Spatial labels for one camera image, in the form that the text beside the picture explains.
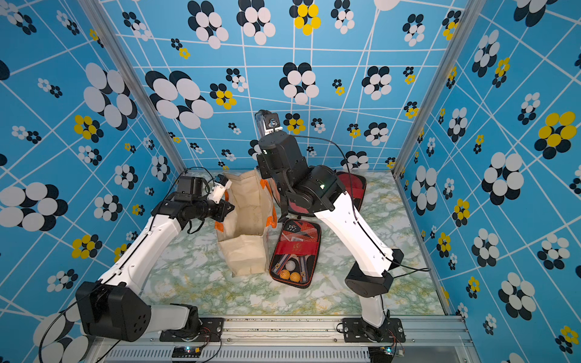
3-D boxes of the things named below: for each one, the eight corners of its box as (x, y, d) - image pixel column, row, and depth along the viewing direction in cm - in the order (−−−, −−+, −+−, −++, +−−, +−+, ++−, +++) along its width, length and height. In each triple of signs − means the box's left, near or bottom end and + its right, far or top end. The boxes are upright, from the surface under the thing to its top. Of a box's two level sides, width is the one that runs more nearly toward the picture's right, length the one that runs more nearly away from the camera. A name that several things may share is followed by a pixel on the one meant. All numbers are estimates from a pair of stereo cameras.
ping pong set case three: (267, 281, 86) (266, 277, 83) (283, 221, 103) (283, 216, 100) (312, 290, 84) (313, 287, 81) (321, 227, 101) (322, 223, 98)
